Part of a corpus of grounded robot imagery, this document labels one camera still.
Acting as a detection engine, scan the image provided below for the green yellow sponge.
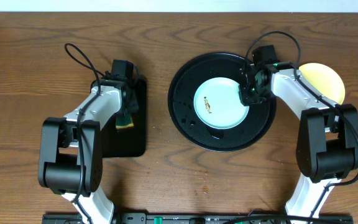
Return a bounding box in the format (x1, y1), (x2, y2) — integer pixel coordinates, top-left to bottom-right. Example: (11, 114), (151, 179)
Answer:
(116, 113), (134, 129)

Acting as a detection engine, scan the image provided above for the light green plate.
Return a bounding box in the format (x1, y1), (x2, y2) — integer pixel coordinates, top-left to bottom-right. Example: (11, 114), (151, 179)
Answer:
(193, 77), (249, 129)

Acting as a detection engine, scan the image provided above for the yellow plate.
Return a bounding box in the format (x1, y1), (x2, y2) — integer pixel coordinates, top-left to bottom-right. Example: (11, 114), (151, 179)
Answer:
(300, 63), (346, 105)

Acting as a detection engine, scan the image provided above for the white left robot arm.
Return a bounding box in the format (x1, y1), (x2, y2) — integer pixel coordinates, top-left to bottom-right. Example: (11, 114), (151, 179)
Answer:
(38, 79), (147, 223)

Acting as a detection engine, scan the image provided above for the rectangular black tray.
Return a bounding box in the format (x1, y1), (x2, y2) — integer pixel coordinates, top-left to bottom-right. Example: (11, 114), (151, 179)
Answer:
(101, 79), (147, 158)

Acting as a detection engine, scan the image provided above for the round black tray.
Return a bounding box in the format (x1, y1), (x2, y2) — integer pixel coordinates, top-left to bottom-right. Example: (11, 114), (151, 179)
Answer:
(168, 52), (277, 152)

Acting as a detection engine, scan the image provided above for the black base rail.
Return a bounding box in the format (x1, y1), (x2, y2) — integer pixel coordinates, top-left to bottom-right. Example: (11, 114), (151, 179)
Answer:
(42, 213), (354, 224)

